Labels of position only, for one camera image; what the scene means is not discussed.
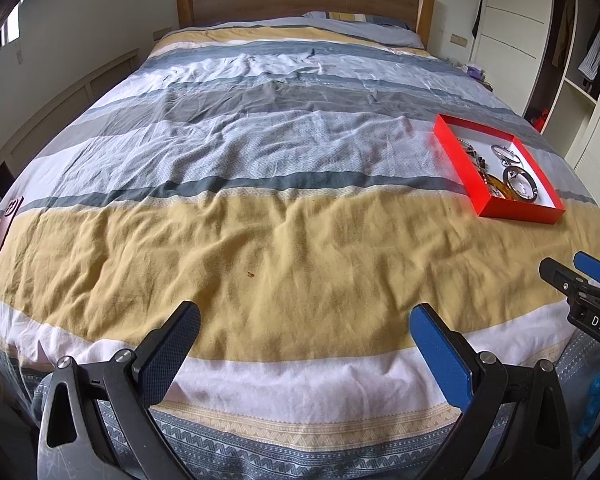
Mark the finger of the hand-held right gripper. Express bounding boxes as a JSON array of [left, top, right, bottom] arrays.
[[539, 257, 589, 297], [573, 252, 600, 289]]

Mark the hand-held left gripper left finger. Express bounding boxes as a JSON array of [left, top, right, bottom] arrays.
[[37, 301, 201, 480]]

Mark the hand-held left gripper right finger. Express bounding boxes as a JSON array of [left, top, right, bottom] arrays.
[[411, 304, 588, 480]]

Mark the wide dark bangle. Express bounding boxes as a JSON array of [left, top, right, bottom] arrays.
[[502, 165, 539, 204]]

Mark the red cardboard box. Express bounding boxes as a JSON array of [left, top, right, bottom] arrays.
[[433, 113, 566, 225]]

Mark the thin silver bangle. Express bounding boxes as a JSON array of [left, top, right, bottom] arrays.
[[490, 143, 524, 166]]

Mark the dark beaded bracelet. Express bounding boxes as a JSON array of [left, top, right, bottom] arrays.
[[458, 137, 487, 168]]

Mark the blue plastic object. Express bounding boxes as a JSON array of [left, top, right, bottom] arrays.
[[579, 364, 600, 442]]

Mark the striped bed with wooden headboard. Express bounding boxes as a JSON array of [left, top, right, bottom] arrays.
[[0, 16, 600, 480]]

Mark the hanging striped shirt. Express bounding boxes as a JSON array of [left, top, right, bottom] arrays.
[[577, 19, 600, 82]]

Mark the white radiator cover cabinet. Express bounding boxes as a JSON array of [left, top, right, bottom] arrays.
[[0, 48, 141, 211]]

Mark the white wardrobe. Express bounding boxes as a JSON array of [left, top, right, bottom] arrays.
[[469, 0, 600, 211]]

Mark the striped pillow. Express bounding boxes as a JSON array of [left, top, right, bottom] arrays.
[[302, 10, 425, 50]]

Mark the window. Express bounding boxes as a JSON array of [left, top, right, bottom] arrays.
[[0, 7, 21, 62]]

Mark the orange ring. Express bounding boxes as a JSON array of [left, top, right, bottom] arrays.
[[486, 172, 512, 200]]

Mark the pink phone case with strap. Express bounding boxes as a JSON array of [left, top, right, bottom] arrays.
[[0, 195, 25, 296]]

